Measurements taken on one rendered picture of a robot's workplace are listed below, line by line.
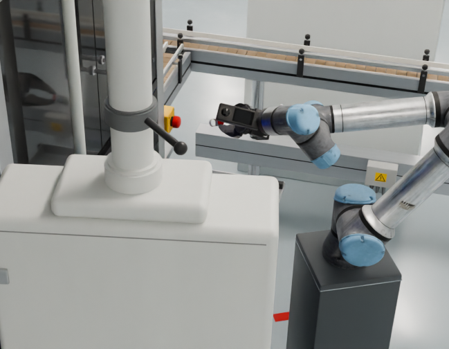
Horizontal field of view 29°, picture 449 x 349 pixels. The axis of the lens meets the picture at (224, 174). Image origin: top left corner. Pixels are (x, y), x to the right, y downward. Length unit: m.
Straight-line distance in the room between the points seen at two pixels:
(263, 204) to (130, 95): 0.31
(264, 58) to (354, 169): 0.59
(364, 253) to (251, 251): 0.95
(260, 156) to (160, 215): 2.19
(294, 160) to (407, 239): 0.75
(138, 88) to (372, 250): 1.15
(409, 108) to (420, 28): 1.58
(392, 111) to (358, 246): 0.37
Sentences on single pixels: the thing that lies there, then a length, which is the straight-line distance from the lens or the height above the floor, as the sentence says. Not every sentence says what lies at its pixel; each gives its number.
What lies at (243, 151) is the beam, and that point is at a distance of 3.60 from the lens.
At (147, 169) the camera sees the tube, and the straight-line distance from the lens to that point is 1.43.
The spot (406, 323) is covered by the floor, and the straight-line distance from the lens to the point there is 3.60.
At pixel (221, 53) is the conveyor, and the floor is 0.93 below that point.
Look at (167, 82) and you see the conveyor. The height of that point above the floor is 0.93.
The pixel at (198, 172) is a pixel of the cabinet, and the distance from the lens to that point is 1.50.
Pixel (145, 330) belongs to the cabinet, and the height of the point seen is 1.32.
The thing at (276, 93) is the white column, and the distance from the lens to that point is 4.12.
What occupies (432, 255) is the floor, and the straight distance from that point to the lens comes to 3.96.
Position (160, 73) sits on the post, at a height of 1.21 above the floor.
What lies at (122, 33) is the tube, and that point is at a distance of 1.32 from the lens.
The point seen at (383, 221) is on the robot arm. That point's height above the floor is 1.04.
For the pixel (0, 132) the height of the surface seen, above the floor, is 1.56.
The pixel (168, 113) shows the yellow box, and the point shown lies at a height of 1.03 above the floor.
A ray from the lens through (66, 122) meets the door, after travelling 2.01.
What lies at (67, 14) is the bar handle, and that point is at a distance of 1.75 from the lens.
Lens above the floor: 2.42
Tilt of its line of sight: 34 degrees down
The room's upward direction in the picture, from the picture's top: 2 degrees clockwise
